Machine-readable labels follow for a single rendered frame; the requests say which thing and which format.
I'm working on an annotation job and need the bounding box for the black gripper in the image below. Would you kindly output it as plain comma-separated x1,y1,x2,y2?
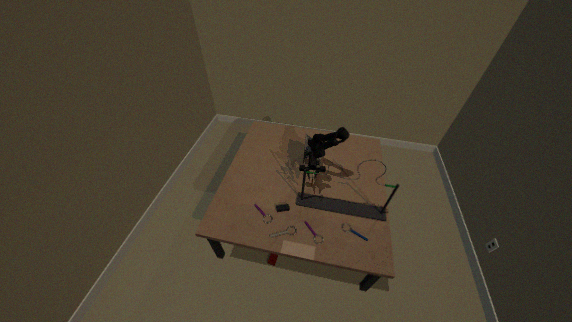
299,158,326,180

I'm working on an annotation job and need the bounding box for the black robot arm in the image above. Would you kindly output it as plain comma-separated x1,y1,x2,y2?
307,127,350,167

